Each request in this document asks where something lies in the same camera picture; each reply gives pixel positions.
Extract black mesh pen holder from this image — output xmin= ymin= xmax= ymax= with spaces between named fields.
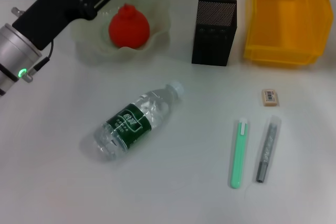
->
xmin=191 ymin=0 xmax=238 ymax=67

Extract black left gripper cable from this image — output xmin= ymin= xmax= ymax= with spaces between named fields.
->
xmin=33 ymin=39 xmax=55 ymax=72

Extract red orange fruit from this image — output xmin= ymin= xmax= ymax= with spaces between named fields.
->
xmin=109 ymin=3 xmax=151 ymax=49

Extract clear green label water bottle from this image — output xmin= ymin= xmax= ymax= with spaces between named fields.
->
xmin=93 ymin=80 xmax=185 ymax=162

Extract yellow plastic storage bin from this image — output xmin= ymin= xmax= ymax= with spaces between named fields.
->
xmin=243 ymin=0 xmax=334 ymax=67

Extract mint green pen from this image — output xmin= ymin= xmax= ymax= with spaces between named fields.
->
xmin=229 ymin=117 xmax=249 ymax=189

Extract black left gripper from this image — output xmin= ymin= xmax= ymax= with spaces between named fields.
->
xmin=13 ymin=0 xmax=122 ymax=50

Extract beige eraser with barcode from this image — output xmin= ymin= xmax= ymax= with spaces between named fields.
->
xmin=261 ymin=88 xmax=280 ymax=108

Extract grey pen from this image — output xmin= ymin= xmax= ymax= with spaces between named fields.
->
xmin=256 ymin=115 xmax=282 ymax=184

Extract translucent wavy fruit plate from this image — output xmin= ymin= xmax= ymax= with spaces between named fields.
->
xmin=72 ymin=0 xmax=171 ymax=65

